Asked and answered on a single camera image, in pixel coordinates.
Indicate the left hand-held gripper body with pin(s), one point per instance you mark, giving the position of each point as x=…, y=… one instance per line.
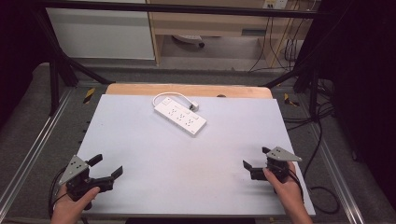
x=74, y=169

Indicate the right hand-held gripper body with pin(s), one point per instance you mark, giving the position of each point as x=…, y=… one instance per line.
x=281, y=154

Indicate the person's right hand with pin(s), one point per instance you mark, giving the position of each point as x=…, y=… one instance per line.
x=289, y=193

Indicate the person's left hand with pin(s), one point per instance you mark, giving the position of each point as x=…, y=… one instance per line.
x=70, y=210

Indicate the yellow black floor tape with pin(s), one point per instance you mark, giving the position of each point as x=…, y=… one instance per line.
x=89, y=95
x=290, y=100

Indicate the white power plug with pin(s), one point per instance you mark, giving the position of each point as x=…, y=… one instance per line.
x=194, y=106

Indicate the white power strip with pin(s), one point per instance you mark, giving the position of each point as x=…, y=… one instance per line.
x=180, y=116

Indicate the wooden board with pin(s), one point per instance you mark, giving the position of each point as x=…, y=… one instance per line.
x=186, y=90

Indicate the black curtain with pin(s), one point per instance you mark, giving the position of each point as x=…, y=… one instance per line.
x=15, y=46
x=364, y=93

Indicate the white cabinet panel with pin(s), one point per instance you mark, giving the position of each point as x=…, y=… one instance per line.
x=99, y=34

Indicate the office chair base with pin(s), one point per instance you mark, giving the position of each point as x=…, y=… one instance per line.
x=190, y=39

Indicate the light wooden desk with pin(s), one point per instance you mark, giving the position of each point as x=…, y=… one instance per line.
x=211, y=21

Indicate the aluminium floor rail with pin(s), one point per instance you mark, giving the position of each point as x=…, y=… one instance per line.
x=31, y=146
x=334, y=174

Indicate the black metal frame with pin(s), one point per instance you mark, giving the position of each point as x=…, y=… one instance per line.
x=54, y=81

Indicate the white wall socket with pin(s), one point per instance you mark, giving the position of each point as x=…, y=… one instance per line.
x=275, y=3

